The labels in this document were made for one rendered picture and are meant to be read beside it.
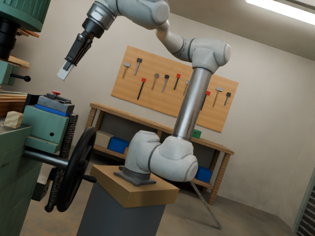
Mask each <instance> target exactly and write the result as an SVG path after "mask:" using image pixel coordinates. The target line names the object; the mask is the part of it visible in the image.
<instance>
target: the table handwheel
mask: <svg viewBox="0 0 315 236"><path fill-rule="evenodd" d="M96 134H97V131H96V129H95V128H94V127H92V126H90V127H88V128H87V129H86V130H85V131H84V132H83V134H82V135H81V137H80V139H79V141H78V143H77V145H76V147H75V148H74V150H73V153H72V155H71V157H70V159H68V158H65V157H62V156H59V155H55V154H51V153H48V152H45V151H42V150H38V149H35V148H32V147H27V148H26V149H25V151H24V154H23V156H24V157H25V158H29V159H32V160H35V161H39V162H43V163H46V164H49V165H52V166H56V167H59V168H63V169H66V170H65V173H64V176H63V179H62V182H61V184H60V188H59V192H58V196H57V203H56V207H57V210H58V211H59V212H65V211H66V210H67V209H68V208H69V206H70V205H71V203H72V201H73V199H74V197H75V195H76V193H77V191H78V189H79V186H80V184H81V182H82V177H83V176H84V174H85V172H86V169H87V167H88V163H89V160H90V157H91V154H92V151H93V148H94V144H95V140H96Z"/></svg>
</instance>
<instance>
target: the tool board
mask: <svg viewBox="0 0 315 236"><path fill-rule="evenodd" d="M192 71H193V68H192V67H191V66H188V65H185V64H182V63H180V62H177V61H174V60H171V59H167V58H164V57H161V56H158V55H156V54H153V53H150V52H147V51H144V50H141V49H138V48H135V47H132V46H129V45H127V48H126V51H125V55H124V58H123V61H122V64H121V66H120V70H119V73H118V76H117V79H116V82H115V85H114V87H113V90H112V94H111V95H112V96H115V97H118V98H121V99H124V100H127V101H130V102H133V103H136V104H139V105H142V106H145V107H148V108H150V109H153V110H156V111H159V112H162V113H165V114H168V115H171V116H174V117H178V114H179V111H180V108H181V105H182V102H183V99H184V96H185V93H186V90H187V87H188V83H189V80H190V77H191V74H192ZM238 84H239V82H236V81H232V80H229V79H227V78H224V77H221V76H218V75H215V74H213V75H211V79H210V82H209V85H208V88H207V91H206V94H205V97H204V101H203V103H202V106H201V109H200V112H199V115H198V119H197V122H196V124H197V125H201V126H204V127H207V128H209V129H212V130H215V131H218V132H222V130H223V127H224V124H225V121H226V118H227V115H228V112H229V109H230V107H231V104H232V101H233V98H234V95H235V92H236V90H237V87H238Z"/></svg>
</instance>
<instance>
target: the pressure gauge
mask: <svg viewBox="0 0 315 236"><path fill-rule="evenodd" d="M55 169H56V167H55V166H54V167H53V168H52V169H51V171H50V174H49V177H48V179H47V182H48V183H47V184H50V182H51V181H53V178H54V174H55Z"/></svg>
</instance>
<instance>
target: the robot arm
mask: <svg viewBox="0 0 315 236"><path fill-rule="evenodd" d="M169 13H170V7H169V4H168V2H167V0H95V1H94V3H93V4H92V6H91V8H90V9H89V11H88V12H87V16H88V18H86V19H85V21H84V22H83V24H82V27H83V28H84V29H85V30H84V31H83V32H82V33H81V34H80V33H78V34H77V37H76V40H75V41H74V43H73V45H72V47H71V49H70V51H69V52H68V54H67V56H66V58H65V60H66V61H65V63H64V65H63V66H62V68H61V69H60V71H59V72H58V73H57V75H56V76H57V77H58V78H60V79H61V80H63V81H64V80H65V79H66V78H67V76H68V75H69V73H70V72H71V70H72V69H73V67H74V66H77V64H78V62H79V61H80V60H81V59H82V57H83V56H84V55H85V53H86V52H87V51H88V49H89V48H90V47H91V44H92V42H93V41H92V40H93V38H94V37H96V38H98V39H100V38H101V36H102V35H103V33H104V30H108V29H109V28H110V26H111V25H112V23H113V22H114V21H115V19H116V17H117V16H124V17H126V18H128V19H130V20H131V21H132V22H133V23H135V24H137V25H139V26H142V27H144V28H146V29H147V30H154V29H156V36H157V38H158V39H159V40H160V41H161V43H162V44H163V45H164V46H165V47H166V49H167V50H168V51H169V52H170V53H171V54H172V55H173V56H174V57H176V58H177V59H179V60H182V61H186V62H190V63H192V68H193V71H192V74H191V77H190V80H189V83H188V86H187V90H186V93H185V96H184V99H183V102H182V105H181V108H180V111H179V114H178V117H177V120H176V123H175V126H174V129H173V132H172V135H171V136H169V137H167V138H166V139H165V141H164V142H163V143H162V144H161V143H159V142H160V139H159V137H158V135H156V133H154V132H148V131H143V130H140V131H139V132H137V133H136V134H135V135H134V137H133V138H132V140H131V142H130V145H129V148H128V151H127V155H126V160H125V165H124V166H122V165H120V166H119V170H120V171H115V172H114V175H116V176H118V177H120V178H122V179H124V180H126V181H128V182H129V183H131V184H132V185H134V186H137V187H138V186H141V185H146V184H156V182H157V181H156V180H155V179H153V178H151V177H150V175H151V172H153V173H155V174H156V175H158V176H160V177H162V178H165V179H167V180H170V181H175V182H187V181H191V180H192V179H193V178H194V177H195V175H196V173H197V170H198V161H197V159H196V157H195V156H194V155H193V149H194V148H193V145H192V143H191V142H190V140H191V137H192V134H193V131H194V128H195V125H196V122H197V119H198V115H199V112H200V109H201V106H202V103H203V101H204V97H205V94H206V91H207V88H208V85H209V82H210V79H211V75H213V74H214V73H215V72H216V71H217V69H218V68H219V67H220V66H224V65H225V64H227V62H228V61H229V59H230V56H231V48H230V46H229V45H228V44H227V43H226V42H224V41H222V40H219V39H214V38H203V37H202V38H188V37H185V38H183V37H181V36H180V35H177V34H175V33H173V32H171V31H169V29H170V23H169V21H168V17H169Z"/></svg>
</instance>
